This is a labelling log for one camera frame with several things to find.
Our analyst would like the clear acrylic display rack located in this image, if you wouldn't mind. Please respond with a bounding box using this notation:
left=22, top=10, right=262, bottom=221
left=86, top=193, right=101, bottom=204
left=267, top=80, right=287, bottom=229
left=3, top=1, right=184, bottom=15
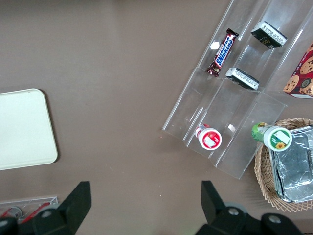
left=161, top=0, right=313, bottom=181

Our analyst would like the black box with white label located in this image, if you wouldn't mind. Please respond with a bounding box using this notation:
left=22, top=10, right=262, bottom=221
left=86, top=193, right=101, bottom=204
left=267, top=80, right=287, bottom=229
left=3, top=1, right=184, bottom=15
left=225, top=67, right=260, bottom=91
left=250, top=21, right=288, bottom=50

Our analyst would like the red-lidded small bottle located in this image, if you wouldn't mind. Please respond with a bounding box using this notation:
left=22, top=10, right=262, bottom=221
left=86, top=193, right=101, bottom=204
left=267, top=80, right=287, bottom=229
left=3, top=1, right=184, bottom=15
left=195, top=123, right=223, bottom=151

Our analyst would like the wicker basket holding foil container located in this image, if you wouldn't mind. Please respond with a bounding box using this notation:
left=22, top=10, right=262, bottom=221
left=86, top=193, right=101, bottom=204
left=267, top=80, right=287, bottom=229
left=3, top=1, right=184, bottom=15
left=254, top=118, right=313, bottom=213

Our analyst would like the green-lidded small bottle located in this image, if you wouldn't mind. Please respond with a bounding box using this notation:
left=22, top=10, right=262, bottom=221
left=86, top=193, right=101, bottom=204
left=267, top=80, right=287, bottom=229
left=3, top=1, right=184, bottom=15
left=251, top=122, right=293, bottom=152

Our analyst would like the red chocolate chip cookie box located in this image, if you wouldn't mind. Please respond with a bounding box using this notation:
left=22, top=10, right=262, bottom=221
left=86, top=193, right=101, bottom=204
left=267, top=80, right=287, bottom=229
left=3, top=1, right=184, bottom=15
left=283, top=43, right=313, bottom=99

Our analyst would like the red wrapped item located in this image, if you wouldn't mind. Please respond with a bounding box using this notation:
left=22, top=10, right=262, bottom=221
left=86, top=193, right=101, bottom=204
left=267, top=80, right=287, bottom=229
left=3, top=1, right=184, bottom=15
left=22, top=201, right=51, bottom=220

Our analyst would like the small clear acrylic box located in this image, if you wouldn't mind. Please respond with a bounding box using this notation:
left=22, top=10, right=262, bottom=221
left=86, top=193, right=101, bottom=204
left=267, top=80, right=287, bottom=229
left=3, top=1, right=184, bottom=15
left=0, top=195, right=60, bottom=222

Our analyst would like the Snickers chocolate bar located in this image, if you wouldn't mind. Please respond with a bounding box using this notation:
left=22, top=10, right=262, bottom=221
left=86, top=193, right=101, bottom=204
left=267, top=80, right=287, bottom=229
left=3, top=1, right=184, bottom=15
left=205, top=27, right=239, bottom=77

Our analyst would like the aluminium foil container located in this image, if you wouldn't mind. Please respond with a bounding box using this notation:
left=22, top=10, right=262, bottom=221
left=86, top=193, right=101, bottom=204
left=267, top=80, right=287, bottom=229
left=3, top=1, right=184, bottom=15
left=268, top=126, right=313, bottom=204

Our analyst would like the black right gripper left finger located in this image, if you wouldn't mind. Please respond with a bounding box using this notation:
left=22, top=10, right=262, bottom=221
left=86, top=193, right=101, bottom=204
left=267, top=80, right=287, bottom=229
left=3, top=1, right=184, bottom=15
left=31, top=181, right=92, bottom=235

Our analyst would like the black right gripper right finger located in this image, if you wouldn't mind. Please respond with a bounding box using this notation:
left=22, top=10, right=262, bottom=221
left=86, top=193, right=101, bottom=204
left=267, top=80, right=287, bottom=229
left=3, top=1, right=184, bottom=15
left=195, top=180, right=263, bottom=235

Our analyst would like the cream plastic tray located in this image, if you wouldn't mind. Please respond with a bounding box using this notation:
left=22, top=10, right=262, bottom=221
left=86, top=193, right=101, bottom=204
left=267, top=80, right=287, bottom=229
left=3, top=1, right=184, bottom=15
left=0, top=88, right=59, bottom=171

